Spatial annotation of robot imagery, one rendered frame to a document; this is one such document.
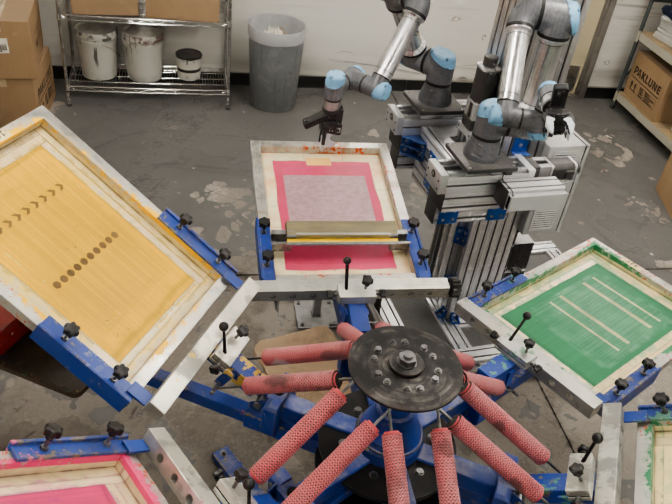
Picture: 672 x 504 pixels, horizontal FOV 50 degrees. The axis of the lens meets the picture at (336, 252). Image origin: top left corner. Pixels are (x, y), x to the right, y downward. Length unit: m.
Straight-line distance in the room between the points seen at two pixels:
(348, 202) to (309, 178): 0.20
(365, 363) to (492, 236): 1.74
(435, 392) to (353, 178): 1.36
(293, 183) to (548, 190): 1.03
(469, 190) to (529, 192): 0.24
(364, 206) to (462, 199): 0.41
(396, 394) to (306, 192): 1.28
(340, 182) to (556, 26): 1.00
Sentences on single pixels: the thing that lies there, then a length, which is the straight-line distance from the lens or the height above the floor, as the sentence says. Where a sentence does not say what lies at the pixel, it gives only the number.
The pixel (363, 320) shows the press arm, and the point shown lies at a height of 1.05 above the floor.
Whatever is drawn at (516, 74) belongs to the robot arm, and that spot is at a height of 1.69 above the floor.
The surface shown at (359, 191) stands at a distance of 2.91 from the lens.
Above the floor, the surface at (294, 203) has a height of 1.07.
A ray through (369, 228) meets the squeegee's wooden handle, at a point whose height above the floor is 1.13.
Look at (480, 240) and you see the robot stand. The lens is 3.44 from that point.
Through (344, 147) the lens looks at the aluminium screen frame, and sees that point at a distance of 3.06.
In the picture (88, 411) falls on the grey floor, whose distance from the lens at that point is 3.47.
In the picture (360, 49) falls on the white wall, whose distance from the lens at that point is 6.32.
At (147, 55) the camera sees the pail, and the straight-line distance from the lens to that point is 5.79.
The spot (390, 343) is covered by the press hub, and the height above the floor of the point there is 1.31.
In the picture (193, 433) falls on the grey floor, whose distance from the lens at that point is 3.34.
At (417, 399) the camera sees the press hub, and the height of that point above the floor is 1.31.
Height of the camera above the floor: 2.61
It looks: 37 degrees down
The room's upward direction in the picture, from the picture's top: 8 degrees clockwise
